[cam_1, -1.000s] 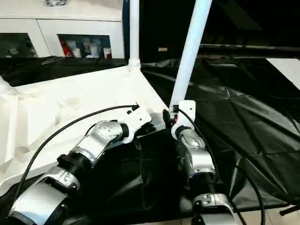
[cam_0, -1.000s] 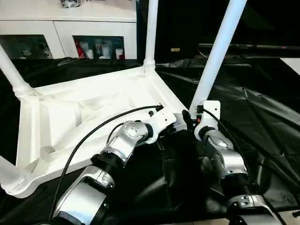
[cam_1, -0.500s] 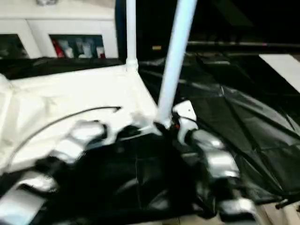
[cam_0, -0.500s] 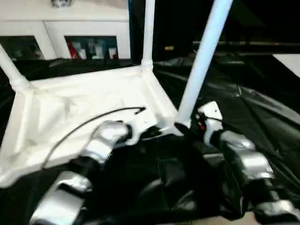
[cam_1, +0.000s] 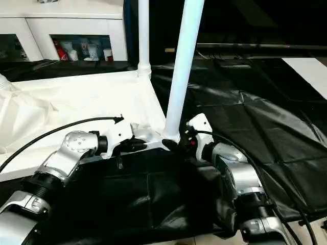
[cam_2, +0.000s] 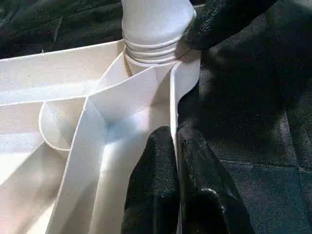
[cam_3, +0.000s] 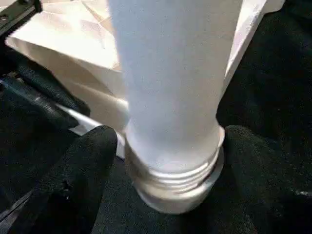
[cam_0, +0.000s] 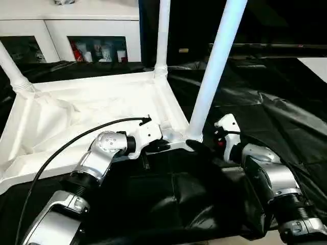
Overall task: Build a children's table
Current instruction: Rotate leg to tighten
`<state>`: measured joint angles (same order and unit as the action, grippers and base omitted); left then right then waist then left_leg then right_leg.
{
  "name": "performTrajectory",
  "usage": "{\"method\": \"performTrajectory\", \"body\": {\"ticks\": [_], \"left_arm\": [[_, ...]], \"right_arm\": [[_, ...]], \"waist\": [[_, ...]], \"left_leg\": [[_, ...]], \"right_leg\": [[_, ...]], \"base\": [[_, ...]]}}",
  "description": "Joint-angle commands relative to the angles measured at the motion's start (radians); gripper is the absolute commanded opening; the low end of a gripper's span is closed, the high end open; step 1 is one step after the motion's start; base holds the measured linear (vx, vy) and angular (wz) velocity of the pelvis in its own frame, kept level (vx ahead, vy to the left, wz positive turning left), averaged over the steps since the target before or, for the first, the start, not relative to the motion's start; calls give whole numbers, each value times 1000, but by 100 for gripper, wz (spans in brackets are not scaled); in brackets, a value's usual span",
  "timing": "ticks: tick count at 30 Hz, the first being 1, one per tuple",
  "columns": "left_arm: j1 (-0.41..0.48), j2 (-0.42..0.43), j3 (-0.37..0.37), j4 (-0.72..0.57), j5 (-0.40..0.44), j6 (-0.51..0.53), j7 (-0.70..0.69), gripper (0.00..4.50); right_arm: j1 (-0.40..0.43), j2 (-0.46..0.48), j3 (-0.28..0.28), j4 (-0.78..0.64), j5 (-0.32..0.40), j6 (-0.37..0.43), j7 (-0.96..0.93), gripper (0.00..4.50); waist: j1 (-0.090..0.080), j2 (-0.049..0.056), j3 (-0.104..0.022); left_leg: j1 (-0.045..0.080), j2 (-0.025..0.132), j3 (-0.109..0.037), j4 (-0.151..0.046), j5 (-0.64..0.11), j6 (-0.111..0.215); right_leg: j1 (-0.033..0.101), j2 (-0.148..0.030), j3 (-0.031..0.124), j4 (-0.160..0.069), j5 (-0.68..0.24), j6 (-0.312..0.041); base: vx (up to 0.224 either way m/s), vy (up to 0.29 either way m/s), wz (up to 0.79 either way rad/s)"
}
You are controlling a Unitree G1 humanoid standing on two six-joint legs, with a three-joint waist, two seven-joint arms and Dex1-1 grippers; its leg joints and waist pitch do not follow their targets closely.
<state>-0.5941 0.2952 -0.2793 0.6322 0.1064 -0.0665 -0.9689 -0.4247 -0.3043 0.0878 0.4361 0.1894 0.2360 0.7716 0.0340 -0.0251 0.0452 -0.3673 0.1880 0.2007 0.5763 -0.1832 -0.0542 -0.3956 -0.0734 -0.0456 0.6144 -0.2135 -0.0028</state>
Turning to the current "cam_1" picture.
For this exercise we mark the white plastic table leg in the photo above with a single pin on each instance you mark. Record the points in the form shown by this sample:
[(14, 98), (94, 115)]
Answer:
[(143, 33), (184, 63), (3, 83)]

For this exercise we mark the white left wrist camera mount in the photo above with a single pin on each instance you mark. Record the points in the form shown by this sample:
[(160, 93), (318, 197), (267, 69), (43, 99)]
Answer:
[(120, 132)]

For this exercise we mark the crumpled silver bag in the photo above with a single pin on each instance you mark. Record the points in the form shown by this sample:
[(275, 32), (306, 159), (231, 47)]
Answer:
[(47, 1)]

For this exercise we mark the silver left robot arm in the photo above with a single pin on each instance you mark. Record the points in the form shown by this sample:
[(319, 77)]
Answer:
[(64, 158)]

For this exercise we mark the blue upright panel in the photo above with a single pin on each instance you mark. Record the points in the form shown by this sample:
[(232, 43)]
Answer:
[(131, 30)]

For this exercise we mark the long black rod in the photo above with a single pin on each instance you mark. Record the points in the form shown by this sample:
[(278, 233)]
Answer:
[(268, 46)]

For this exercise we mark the white paper sheet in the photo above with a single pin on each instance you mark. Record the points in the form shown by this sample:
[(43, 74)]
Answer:
[(309, 71)]

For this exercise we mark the white plastic table top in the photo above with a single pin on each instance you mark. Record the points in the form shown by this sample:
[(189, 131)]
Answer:
[(76, 97)]

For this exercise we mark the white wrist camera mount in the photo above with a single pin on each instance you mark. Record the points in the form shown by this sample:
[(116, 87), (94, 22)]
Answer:
[(201, 127), (120, 132)]

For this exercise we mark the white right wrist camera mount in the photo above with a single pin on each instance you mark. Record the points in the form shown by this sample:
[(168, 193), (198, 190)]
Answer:
[(201, 127)]

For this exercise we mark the white glass-door cabinet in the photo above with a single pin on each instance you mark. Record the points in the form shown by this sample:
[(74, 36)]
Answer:
[(64, 20)]

